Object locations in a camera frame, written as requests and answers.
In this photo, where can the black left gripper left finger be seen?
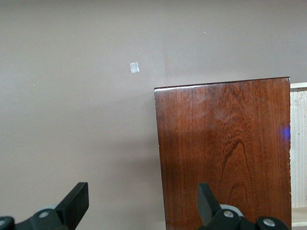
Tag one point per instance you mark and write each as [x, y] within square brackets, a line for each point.
[74, 203]

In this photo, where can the dark brown wooden box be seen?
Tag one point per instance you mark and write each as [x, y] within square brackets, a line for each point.
[223, 155]

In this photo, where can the small clear tape piece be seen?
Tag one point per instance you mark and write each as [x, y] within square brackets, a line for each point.
[134, 67]

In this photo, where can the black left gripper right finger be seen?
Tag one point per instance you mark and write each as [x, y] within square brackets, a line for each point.
[206, 203]

